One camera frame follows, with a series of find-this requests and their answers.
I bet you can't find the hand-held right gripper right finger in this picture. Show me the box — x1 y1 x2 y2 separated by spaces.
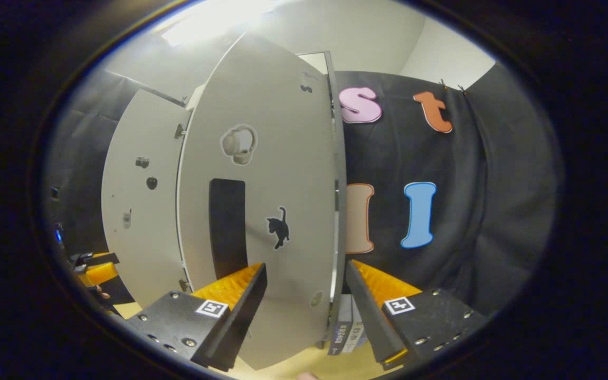
345 259 489 370

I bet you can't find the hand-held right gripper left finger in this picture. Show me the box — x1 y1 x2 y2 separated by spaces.
126 262 268 372

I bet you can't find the white shoe cabinet door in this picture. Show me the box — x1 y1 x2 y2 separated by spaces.
176 32 348 370
101 89 193 309

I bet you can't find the grey labelled box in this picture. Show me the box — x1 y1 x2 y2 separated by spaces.
350 302 369 349

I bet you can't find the dark blue labelled box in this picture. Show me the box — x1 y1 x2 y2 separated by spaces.
328 309 352 355

